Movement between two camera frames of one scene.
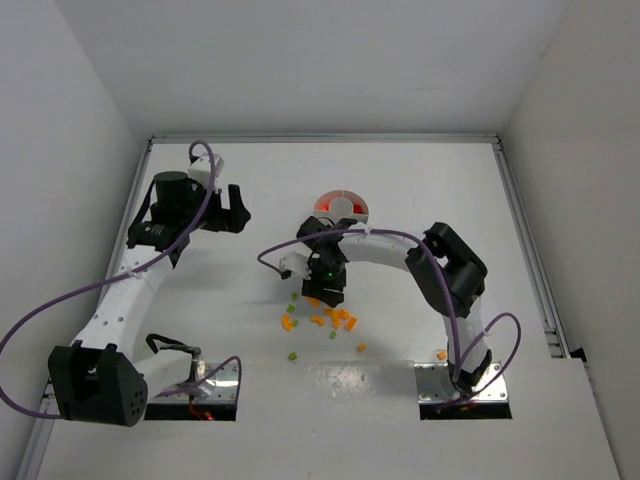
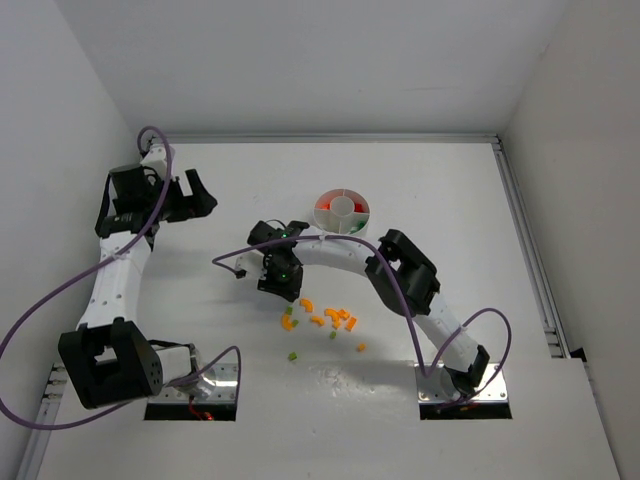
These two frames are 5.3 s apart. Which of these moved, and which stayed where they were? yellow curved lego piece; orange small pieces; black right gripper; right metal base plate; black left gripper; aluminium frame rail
Moved: black right gripper; black left gripper
Stayed: orange small pieces; right metal base plate; yellow curved lego piece; aluminium frame rail
